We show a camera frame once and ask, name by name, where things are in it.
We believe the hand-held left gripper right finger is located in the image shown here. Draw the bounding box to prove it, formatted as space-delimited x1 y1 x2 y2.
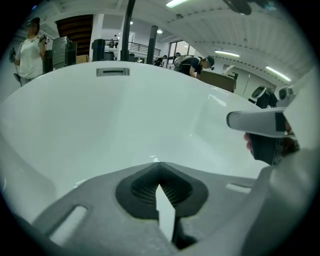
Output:
159 161 256 251

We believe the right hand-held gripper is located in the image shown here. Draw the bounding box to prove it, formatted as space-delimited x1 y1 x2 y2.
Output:
225 66 320 256

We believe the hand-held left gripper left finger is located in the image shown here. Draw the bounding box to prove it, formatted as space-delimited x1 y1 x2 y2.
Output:
31 161 181 256

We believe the white bathtub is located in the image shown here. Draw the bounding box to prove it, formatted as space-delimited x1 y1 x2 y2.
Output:
0 60 286 251

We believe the person's right hand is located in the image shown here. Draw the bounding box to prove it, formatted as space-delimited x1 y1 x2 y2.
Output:
243 132 253 151

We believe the white round device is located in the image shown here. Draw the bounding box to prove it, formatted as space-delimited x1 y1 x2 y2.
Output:
277 85 295 108
250 85 270 106

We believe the ceiling light strip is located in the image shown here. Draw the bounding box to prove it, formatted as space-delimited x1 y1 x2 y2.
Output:
214 49 241 59
264 65 293 83
165 0 190 8

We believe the black pole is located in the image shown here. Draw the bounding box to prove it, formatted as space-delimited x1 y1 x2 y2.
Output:
146 24 159 65
119 0 137 62

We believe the chrome overflow cover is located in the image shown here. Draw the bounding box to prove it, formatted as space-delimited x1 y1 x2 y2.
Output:
96 67 131 78

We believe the black balcony railing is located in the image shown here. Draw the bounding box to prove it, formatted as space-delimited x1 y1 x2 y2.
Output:
104 39 162 58

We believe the cardboard box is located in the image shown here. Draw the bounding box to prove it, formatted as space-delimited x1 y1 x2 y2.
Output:
75 54 90 65

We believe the black round bin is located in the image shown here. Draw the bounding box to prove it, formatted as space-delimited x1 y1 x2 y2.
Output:
91 38 106 62

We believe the grey metal cabinet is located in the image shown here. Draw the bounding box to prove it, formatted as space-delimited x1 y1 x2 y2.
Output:
51 35 78 70

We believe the brown wooden staircase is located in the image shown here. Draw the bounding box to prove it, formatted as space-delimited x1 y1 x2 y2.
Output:
54 14 95 57

